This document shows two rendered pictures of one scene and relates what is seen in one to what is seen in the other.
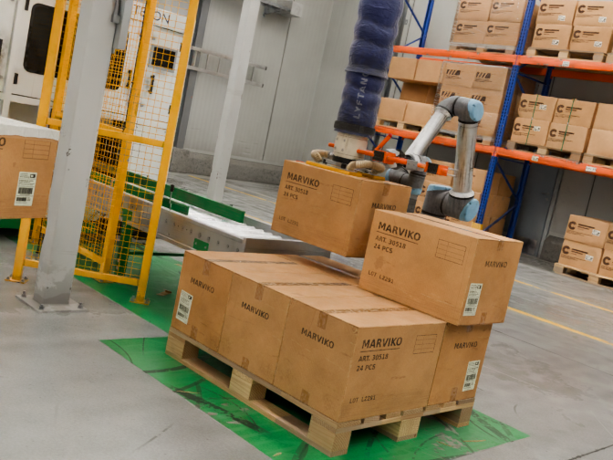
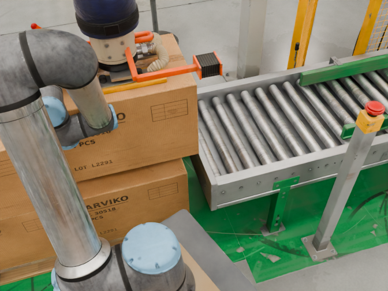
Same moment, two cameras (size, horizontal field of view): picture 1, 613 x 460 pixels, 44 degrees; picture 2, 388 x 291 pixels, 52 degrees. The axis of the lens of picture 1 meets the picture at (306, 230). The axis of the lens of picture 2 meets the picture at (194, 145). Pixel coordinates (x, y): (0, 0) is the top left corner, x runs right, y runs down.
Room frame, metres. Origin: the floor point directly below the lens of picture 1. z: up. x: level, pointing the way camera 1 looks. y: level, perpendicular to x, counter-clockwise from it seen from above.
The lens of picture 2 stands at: (5.06, -1.16, 2.03)
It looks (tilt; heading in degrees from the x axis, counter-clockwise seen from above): 47 degrees down; 120
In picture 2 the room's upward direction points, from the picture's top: 2 degrees counter-clockwise
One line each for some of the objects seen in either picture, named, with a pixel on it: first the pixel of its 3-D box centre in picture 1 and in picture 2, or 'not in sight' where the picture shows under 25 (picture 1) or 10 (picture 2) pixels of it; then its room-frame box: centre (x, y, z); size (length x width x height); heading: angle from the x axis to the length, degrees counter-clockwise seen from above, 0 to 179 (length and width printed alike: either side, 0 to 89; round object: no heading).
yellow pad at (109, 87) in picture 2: (358, 170); (121, 78); (4.19, -0.21, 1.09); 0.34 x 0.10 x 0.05; 44
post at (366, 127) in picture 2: not in sight; (340, 193); (5.09, 0.14, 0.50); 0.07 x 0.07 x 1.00; 46
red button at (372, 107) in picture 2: not in sight; (373, 109); (5.09, 0.14, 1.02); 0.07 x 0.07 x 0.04
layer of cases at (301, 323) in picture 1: (327, 322); (64, 156); (3.64, -0.20, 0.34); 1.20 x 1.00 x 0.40; 46
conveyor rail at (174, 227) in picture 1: (134, 211); (354, 69); (4.92, 1.14, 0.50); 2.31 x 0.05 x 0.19; 46
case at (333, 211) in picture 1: (339, 208); (120, 107); (4.10, -0.15, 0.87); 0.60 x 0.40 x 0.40; 45
